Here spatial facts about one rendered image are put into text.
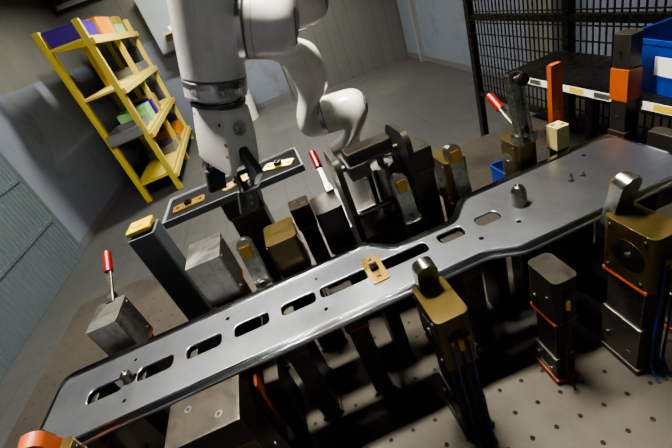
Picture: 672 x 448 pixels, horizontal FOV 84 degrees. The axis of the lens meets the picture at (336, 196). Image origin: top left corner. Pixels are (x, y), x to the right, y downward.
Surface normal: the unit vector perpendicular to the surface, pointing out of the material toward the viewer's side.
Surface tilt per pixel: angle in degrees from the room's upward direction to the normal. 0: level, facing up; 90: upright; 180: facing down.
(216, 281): 90
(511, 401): 0
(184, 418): 0
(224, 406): 0
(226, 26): 90
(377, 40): 90
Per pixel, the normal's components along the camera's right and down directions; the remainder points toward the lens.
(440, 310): -0.32, -0.82
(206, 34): 0.22, 0.50
